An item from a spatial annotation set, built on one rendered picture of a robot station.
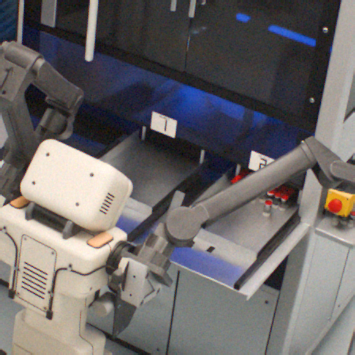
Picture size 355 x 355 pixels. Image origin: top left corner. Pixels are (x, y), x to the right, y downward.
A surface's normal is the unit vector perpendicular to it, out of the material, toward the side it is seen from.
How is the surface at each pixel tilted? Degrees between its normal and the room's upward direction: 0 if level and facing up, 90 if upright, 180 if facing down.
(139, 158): 0
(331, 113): 90
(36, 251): 82
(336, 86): 90
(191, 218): 42
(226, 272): 0
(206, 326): 90
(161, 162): 0
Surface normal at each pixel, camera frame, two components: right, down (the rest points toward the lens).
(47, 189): -0.31, -0.24
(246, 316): -0.50, 0.44
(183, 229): 0.11, -0.23
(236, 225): 0.11, -0.83
